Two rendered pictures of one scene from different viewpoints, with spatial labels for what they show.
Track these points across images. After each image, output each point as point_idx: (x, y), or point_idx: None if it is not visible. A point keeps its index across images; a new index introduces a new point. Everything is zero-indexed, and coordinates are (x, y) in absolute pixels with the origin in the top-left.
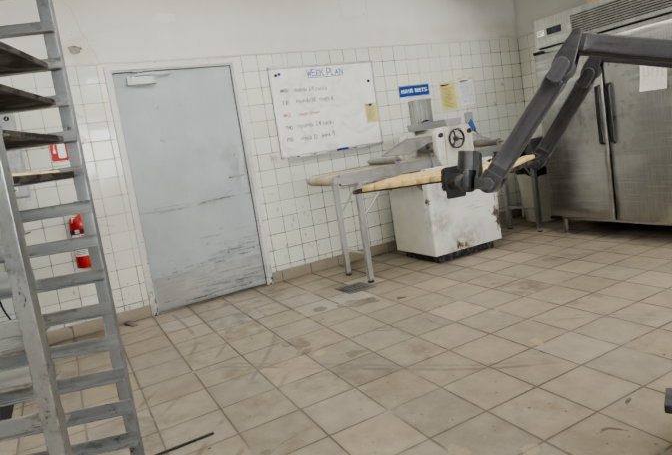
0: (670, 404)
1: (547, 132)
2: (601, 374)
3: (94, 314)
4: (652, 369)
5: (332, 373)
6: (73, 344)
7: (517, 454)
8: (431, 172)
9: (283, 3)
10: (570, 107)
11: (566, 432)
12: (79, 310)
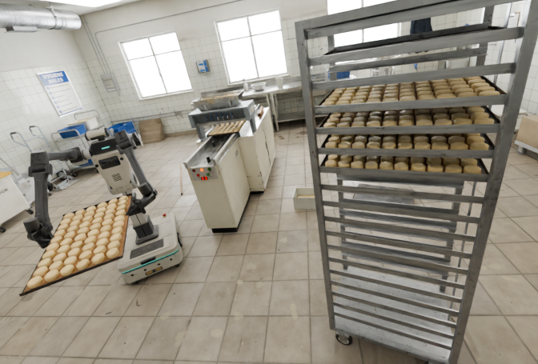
0: (154, 256)
1: (43, 207)
2: (75, 339)
3: (329, 234)
4: (68, 323)
5: None
6: (343, 247)
7: (171, 317)
8: (77, 242)
9: None
10: (46, 188)
11: (146, 314)
12: (336, 233)
